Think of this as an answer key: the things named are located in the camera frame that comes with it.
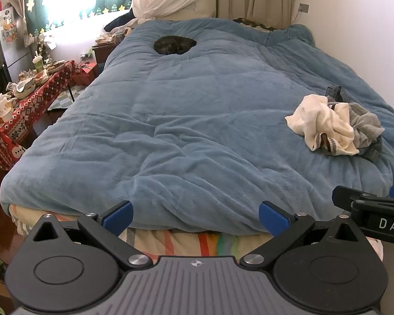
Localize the cream knit vest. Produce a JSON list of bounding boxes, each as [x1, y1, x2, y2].
[[285, 94, 360, 156]]

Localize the red patterned side table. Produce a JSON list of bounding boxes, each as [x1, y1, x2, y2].
[[0, 60, 76, 171]]

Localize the dark navy pillow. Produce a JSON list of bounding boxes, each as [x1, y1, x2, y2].
[[104, 10, 138, 33]]

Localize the red box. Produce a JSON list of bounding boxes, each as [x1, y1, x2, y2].
[[73, 62, 99, 86]]

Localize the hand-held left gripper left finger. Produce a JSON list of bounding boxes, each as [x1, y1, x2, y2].
[[31, 201, 153, 269]]

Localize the blue fleece blanket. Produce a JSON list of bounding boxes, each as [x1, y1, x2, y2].
[[0, 18, 394, 235]]

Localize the green drink cup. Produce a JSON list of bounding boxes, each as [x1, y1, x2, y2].
[[32, 51, 45, 73]]

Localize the grey refrigerator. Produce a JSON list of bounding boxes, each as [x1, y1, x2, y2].
[[0, 7, 28, 86]]

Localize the small decorated tree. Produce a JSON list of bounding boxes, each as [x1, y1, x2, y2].
[[36, 28, 58, 66]]

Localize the dark wooden nightstand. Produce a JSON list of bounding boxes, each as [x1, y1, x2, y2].
[[92, 43, 119, 73]]

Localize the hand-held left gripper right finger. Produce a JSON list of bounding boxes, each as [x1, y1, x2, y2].
[[240, 201, 365, 269]]

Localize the dark patterned pillow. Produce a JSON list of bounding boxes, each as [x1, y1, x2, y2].
[[233, 17, 276, 32]]

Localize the blue jeans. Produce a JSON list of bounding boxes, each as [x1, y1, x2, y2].
[[325, 85, 385, 162]]

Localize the striped bed sheet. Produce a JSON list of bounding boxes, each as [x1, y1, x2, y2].
[[8, 203, 273, 257]]

